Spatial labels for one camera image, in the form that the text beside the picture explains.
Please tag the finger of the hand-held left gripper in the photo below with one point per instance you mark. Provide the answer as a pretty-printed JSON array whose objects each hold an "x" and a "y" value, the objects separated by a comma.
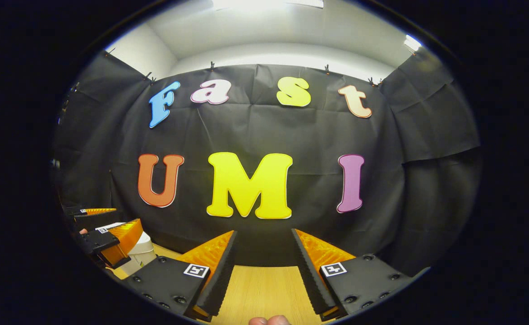
[
  {"x": 97, "y": 241},
  {"x": 75, "y": 212}
]

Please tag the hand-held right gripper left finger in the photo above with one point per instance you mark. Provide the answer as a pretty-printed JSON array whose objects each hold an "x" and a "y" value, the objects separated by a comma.
[{"x": 219, "y": 280}]

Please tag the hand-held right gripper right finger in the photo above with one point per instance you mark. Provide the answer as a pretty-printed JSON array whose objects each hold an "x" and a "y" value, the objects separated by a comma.
[{"x": 311, "y": 280}]

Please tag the white desktop garbage bin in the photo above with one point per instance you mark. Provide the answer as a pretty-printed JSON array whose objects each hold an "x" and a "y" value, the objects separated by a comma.
[{"x": 142, "y": 257}]

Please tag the wooden desktop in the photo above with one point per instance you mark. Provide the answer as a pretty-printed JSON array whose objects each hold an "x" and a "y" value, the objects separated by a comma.
[{"x": 264, "y": 293}]

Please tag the black backdrop cloth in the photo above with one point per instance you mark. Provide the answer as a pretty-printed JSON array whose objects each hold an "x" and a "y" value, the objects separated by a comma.
[{"x": 291, "y": 131}]

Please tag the row of black cloth clips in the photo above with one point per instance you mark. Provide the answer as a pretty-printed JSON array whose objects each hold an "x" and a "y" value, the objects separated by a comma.
[{"x": 211, "y": 67}]

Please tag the ceiling light panel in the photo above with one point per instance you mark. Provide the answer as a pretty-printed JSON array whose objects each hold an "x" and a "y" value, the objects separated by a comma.
[
  {"x": 264, "y": 3},
  {"x": 412, "y": 43}
]

